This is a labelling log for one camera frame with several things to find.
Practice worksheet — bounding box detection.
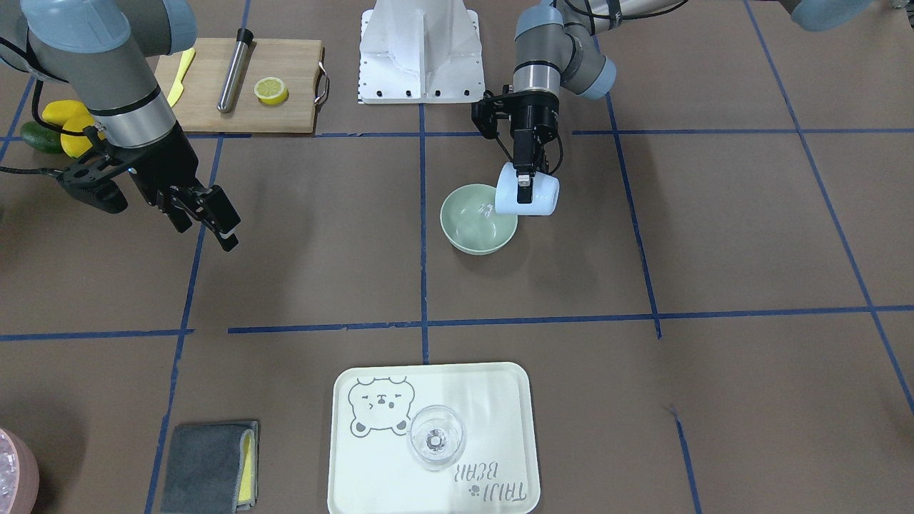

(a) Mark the light blue plastic cup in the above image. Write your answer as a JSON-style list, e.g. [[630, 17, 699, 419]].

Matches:
[[494, 162, 561, 217]]

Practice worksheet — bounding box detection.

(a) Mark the yellow plastic knife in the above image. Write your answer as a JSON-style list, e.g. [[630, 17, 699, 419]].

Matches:
[[167, 48, 196, 107]]

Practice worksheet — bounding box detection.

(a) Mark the cream bear tray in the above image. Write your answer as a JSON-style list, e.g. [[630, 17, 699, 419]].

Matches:
[[327, 362, 541, 513]]

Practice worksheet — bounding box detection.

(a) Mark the whole yellow lemon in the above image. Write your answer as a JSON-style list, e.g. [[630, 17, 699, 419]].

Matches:
[[60, 113, 95, 158]]

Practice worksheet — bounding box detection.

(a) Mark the steel muddler black cap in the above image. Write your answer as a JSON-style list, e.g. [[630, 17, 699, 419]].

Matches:
[[216, 27, 253, 114]]

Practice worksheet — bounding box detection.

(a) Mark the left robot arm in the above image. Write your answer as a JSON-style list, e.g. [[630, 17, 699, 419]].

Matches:
[[471, 1, 792, 216]]

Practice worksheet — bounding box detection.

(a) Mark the green ceramic bowl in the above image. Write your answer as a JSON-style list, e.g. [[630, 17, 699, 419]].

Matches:
[[438, 184, 518, 255]]

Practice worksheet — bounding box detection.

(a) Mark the green avocado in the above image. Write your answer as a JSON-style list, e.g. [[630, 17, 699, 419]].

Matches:
[[19, 121, 64, 155]]

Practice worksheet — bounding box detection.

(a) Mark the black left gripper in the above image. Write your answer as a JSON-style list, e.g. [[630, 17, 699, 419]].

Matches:
[[471, 89, 563, 206]]

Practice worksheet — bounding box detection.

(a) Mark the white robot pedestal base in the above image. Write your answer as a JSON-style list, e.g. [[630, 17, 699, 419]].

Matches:
[[357, 1, 486, 104]]

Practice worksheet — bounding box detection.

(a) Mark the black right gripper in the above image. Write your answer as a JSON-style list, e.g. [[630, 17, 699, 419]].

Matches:
[[56, 128, 241, 253]]

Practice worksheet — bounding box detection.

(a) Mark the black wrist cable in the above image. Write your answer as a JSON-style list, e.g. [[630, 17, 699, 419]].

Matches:
[[0, 36, 65, 178]]

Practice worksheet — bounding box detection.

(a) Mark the lemon half slice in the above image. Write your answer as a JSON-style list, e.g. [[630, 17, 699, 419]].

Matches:
[[253, 77, 288, 106]]

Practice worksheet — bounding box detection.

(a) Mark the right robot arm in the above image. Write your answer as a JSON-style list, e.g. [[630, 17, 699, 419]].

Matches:
[[2, 1, 241, 251]]

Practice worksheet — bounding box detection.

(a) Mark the wooden cutting board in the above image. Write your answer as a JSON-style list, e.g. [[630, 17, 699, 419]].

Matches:
[[173, 38, 324, 133]]

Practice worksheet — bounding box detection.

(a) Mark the grey and yellow cloth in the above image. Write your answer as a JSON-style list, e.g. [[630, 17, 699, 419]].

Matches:
[[160, 420, 260, 513]]

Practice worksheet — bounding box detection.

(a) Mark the clear wine glass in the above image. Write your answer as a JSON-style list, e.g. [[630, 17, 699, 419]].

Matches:
[[408, 404, 468, 472]]

